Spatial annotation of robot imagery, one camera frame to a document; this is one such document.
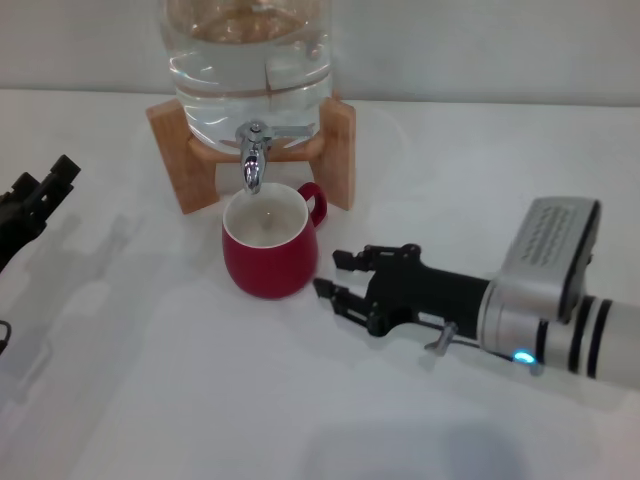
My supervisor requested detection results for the wooden dispenser stand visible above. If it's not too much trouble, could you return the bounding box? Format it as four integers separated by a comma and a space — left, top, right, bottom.
145, 95, 357, 216

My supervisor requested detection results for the grey cable with metal plug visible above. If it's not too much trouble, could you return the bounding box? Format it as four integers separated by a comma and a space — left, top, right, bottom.
424, 323, 517, 360

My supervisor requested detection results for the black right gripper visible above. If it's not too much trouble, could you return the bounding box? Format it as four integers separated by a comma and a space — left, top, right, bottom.
313, 243, 494, 347

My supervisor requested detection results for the chrome faucet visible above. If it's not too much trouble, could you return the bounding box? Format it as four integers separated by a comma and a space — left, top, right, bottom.
234, 118, 314, 196

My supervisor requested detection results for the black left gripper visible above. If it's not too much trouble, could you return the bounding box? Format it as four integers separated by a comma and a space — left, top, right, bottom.
0, 154, 82, 274

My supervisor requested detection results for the red ceramic cup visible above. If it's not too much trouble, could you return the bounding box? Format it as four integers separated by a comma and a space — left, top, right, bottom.
221, 181, 329, 301

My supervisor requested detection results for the glass water dispenser jar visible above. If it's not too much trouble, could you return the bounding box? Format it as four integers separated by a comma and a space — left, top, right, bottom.
158, 0, 335, 152

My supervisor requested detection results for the grey black wrist camera box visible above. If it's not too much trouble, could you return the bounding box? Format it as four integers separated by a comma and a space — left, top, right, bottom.
497, 197, 603, 324

